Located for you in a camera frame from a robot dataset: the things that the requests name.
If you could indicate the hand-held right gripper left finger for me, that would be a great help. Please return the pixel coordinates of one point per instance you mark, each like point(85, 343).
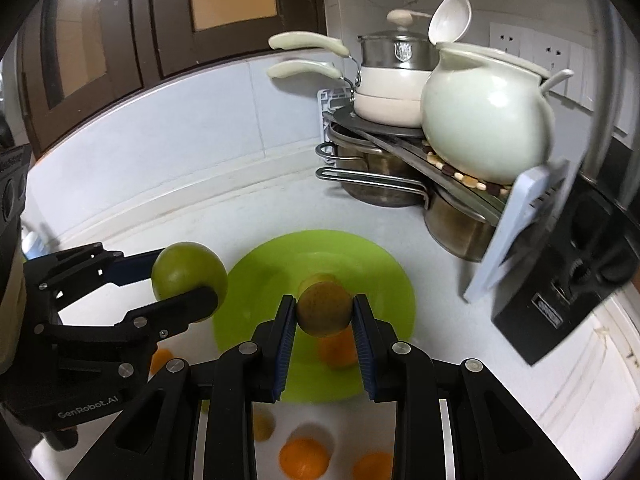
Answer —
point(284, 340)

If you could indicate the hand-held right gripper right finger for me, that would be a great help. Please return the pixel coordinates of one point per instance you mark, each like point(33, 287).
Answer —
point(362, 345)

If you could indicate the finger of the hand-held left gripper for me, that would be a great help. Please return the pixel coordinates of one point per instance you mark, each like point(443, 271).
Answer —
point(130, 267)
point(190, 302)

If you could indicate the orange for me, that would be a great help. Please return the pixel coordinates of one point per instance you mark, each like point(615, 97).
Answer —
point(372, 466)
point(337, 352)
point(302, 457)
point(161, 360)

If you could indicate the yellow green apple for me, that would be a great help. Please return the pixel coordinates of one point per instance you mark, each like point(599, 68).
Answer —
point(262, 422)

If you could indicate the green plastic plate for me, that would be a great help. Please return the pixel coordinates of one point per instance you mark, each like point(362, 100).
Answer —
point(300, 255)

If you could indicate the white pump bottle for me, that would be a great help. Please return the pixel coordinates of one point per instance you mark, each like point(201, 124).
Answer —
point(32, 245)

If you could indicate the black appliance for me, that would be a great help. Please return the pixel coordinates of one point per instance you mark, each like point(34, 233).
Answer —
point(540, 305)

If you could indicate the beaded trivet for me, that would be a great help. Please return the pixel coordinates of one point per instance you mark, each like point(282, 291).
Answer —
point(467, 180)

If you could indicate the grey white pot rack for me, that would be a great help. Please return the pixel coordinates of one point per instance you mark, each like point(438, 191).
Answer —
point(380, 132)

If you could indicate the brown cabinet door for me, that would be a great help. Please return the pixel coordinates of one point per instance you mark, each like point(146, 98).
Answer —
point(125, 35)
point(170, 35)

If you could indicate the white ceramic pot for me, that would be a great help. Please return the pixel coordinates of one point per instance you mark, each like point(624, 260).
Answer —
point(480, 110)

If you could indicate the steel and cream saucepan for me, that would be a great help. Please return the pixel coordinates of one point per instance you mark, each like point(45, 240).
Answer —
point(395, 77)

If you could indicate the glass lid with cream knob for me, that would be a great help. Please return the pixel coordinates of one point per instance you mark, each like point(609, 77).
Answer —
point(400, 16)

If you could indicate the white ceramic spoon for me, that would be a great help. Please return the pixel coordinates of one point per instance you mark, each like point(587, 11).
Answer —
point(450, 15)

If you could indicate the white wall socket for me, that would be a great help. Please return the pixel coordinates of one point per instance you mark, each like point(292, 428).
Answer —
point(542, 42)
point(500, 42)

